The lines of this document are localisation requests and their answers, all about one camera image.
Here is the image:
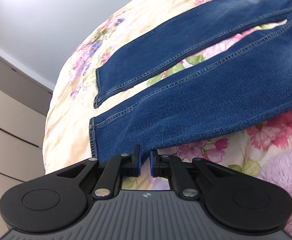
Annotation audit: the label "blue denim jeans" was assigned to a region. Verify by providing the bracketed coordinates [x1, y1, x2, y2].
[89, 0, 292, 161]

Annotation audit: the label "floral yellow bed quilt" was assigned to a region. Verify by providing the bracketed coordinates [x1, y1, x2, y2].
[42, 0, 292, 176]

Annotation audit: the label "beige wardrobe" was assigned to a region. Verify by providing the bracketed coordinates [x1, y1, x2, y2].
[0, 59, 51, 236]

